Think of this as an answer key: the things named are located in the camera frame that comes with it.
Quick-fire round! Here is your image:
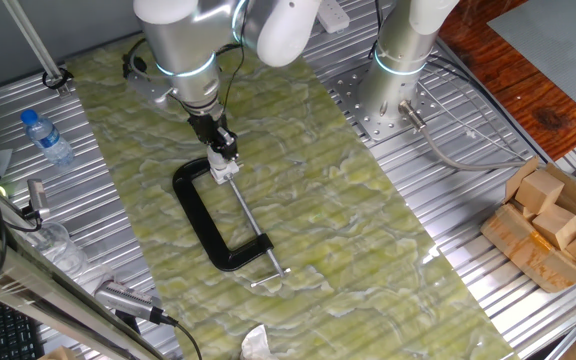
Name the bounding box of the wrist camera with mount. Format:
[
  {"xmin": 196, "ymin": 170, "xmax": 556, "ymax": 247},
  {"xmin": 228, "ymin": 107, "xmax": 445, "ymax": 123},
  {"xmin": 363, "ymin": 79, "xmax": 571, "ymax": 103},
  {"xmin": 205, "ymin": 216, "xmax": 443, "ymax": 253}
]
[{"xmin": 121, "ymin": 49, "xmax": 175, "ymax": 109}]

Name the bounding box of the black camera cable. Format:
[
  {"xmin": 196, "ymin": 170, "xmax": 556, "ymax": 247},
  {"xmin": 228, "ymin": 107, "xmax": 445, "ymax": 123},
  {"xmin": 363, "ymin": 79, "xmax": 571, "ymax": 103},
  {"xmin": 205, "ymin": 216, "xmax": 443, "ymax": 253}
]
[{"xmin": 160, "ymin": 313, "xmax": 204, "ymax": 360}]

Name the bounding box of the aluminium frame beam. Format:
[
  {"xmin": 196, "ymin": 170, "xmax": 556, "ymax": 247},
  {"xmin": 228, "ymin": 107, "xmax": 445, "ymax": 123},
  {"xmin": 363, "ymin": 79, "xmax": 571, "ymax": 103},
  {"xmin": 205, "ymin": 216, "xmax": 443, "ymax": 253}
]
[{"xmin": 0, "ymin": 214, "xmax": 169, "ymax": 360}]

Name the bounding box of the small tan cardboard box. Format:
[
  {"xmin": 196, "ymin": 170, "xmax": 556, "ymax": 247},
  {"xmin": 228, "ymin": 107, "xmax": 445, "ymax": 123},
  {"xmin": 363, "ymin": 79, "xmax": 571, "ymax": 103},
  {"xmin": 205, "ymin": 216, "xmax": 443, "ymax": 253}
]
[{"xmin": 37, "ymin": 345, "xmax": 77, "ymax": 360}]

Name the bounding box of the crumpled white tissue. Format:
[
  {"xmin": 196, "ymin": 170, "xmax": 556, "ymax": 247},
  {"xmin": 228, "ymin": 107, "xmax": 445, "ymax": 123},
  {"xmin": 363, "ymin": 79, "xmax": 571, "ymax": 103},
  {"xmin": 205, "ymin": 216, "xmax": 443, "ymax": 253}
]
[{"xmin": 240, "ymin": 323, "xmax": 279, "ymax": 360}]

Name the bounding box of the empty clear plastic cup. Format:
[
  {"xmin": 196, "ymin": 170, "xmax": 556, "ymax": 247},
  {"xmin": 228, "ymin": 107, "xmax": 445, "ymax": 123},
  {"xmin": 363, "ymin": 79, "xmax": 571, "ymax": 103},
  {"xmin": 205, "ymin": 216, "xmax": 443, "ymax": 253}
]
[{"xmin": 27, "ymin": 222, "xmax": 89, "ymax": 279}]

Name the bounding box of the grey building baseplate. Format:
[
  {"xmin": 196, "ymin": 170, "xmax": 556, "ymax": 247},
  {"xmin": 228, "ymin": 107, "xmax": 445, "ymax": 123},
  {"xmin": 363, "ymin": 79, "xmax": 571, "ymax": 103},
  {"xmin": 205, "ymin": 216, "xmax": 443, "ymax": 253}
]
[{"xmin": 486, "ymin": 0, "xmax": 576, "ymax": 105}]

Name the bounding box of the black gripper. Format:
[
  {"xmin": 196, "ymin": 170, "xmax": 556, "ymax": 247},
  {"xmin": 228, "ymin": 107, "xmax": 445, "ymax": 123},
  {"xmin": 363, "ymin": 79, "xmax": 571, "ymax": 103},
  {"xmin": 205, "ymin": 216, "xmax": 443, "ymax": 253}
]
[{"xmin": 187, "ymin": 110, "xmax": 239, "ymax": 162}]

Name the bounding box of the grey cable with metal connector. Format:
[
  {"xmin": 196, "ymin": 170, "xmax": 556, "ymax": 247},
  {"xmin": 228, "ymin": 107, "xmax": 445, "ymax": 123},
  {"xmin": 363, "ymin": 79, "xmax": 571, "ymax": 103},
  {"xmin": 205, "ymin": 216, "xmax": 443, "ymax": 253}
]
[{"xmin": 398, "ymin": 98, "xmax": 528, "ymax": 172}]

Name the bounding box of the thin metal pole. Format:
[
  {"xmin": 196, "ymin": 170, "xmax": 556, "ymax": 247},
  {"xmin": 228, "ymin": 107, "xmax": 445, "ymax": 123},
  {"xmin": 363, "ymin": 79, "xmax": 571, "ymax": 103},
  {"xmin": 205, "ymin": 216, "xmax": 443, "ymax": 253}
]
[{"xmin": 1, "ymin": 0, "xmax": 73, "ymax": 97}]

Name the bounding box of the clear water bottle blue label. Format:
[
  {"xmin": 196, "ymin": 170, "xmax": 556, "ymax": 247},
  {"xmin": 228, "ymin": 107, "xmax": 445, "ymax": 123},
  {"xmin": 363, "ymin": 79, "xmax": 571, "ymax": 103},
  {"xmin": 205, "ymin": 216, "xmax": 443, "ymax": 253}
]
[{"xmin": 20, "ymin": 108, "xmax": 76, "ymax": 168}]

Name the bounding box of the black base cable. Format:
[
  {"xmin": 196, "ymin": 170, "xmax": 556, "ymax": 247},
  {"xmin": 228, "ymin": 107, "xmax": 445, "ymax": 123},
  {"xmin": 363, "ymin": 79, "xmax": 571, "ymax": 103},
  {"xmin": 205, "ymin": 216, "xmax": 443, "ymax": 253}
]
[{"xmin": 366, "ymin": 0, "xmax": 385, "ymax": 61}]

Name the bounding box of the small silver camera on mount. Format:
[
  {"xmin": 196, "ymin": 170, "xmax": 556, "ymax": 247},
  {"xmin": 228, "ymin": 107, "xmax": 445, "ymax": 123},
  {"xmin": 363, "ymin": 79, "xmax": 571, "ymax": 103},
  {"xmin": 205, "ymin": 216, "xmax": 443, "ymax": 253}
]
[{"xmin": 21, "ymin": 178, "xmax": 52, "ymax": 221}]

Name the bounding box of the black C-clamp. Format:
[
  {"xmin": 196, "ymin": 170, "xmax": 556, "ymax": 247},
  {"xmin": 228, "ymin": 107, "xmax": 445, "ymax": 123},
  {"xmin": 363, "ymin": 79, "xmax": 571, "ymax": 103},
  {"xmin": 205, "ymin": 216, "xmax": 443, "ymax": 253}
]
[{"xmin": 171, "ymin": 157, "xmax": 292, "ymax": 289}]

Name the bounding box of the green marble pattern mat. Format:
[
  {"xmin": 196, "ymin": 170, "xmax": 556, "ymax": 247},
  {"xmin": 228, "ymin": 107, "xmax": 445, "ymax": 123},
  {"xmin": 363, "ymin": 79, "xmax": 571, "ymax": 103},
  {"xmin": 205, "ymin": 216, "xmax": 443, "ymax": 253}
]
[{"xmin": 65, "ymin": 37, "xmax": 519, "ymax": 360}]

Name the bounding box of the large brown cardboard box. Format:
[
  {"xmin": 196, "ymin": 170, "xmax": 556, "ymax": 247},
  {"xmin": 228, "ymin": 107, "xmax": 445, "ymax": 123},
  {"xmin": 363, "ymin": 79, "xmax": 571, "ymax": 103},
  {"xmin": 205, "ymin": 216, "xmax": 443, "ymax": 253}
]
[{"xmin": 480, "ymin": 155, "xmax": 576, "ymax": 294}]

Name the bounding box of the white power strip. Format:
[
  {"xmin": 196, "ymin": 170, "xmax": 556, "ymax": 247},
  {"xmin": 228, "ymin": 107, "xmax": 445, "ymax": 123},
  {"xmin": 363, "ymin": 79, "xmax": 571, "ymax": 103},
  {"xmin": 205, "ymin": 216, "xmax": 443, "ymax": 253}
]
[{"xmin": 315, "ymin": 0, "xmax": 352, "ymax": 35}]

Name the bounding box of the brown wooden desk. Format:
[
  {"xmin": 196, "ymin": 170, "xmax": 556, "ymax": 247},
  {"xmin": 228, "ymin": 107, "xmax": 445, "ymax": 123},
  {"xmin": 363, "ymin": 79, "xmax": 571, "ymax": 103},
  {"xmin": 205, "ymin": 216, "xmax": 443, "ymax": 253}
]
[{"xmin": 437, "ymin": 0, "xmax": 576, "ymax": 161}]

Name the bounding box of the ribbed silver camera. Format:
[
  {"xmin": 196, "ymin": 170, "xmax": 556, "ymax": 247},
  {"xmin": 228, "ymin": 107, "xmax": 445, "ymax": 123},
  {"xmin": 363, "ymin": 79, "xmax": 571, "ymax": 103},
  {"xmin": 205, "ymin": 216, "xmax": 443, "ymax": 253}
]
[{"xmin": 93, "ymin": 280, "xmax": 167, "ymax": 326}]

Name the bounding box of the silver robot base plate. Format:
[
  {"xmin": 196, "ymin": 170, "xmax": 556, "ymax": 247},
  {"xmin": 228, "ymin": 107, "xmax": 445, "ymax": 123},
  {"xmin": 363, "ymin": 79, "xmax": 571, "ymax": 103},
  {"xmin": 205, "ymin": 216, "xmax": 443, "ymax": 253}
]
[{"xmin": 325, "ymin": 62, "xmax": 449, "ymax": 142}]

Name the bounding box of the white lamp socket adapter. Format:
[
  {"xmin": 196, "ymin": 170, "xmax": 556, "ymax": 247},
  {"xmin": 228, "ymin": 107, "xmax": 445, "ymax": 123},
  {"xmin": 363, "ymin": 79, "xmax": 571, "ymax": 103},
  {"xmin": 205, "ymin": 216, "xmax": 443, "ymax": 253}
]
[{"xmin": 210, "ymin": 165, "xmax": 242, "ymax": 186}]

